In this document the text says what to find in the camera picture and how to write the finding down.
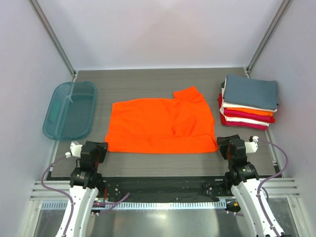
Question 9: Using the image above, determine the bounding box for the folded blue-grey t-shirt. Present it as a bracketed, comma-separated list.
[222, 74, 278, 112]

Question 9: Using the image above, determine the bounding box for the folded magenta t-shirt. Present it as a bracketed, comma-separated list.
[224, 109, 275, 123]

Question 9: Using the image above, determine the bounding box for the teal plastic bin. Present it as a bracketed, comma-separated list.
[42, 81, 97, 141]

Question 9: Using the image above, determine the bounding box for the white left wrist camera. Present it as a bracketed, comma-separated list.
[65, 141, 83, 158]

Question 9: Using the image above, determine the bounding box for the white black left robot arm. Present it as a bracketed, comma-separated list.
[56, 141, 108, 237]

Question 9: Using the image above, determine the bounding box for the aluminium frame post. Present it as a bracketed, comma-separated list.
[244, 0, 292, 78]
[29, 0, 78, 82]

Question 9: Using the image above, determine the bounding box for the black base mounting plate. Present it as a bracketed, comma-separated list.
[103, 176, 232, 203]

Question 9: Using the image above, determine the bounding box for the left aluminium frame post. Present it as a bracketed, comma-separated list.
[29, 0, 78, 82]

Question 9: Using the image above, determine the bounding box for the folded orange t-shirt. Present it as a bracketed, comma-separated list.
[224, 108, 274, 117]

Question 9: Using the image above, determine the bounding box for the orange t-shirt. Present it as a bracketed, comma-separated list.
[105, 86, 219, 154]
[224, 108, 274, 117]

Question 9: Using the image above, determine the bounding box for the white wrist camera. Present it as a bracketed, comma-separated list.
[245, 136, 259, 154]
[65, 141, 83, 158]

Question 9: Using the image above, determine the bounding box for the slotted grey cable duct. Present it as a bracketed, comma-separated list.
[41, 199, 227, 210]

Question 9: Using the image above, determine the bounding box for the right aluminium frame post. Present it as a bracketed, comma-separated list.
[244, 0, 292, 78]

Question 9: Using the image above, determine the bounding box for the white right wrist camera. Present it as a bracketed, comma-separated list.
[245, 136, 259, 154]

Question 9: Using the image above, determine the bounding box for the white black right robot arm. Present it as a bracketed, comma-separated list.
[217, 135, 287, 237]

